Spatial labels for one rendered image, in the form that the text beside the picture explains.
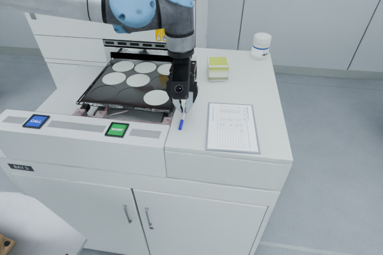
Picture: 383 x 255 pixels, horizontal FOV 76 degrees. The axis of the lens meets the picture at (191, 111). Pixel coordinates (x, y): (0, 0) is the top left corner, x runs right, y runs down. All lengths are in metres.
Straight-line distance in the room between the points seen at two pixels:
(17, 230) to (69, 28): 0.90
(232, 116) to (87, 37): 0.86
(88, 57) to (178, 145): 0.86
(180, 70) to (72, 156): 0.44
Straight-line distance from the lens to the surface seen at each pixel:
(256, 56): 1.10
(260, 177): 0.75
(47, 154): 0.91
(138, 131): 0.75
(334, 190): 1.98
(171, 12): 0.60
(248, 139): 0.71
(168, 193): 0.88
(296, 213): 1.78
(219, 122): 0.75
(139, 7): 0.45
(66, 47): 1.44
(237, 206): 0.89
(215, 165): 0.71
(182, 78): 0.64
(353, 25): 2.96
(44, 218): 0.83
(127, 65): 1.20
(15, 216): 0.88
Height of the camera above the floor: 1.47
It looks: 40 degrees down
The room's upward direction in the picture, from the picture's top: straight up
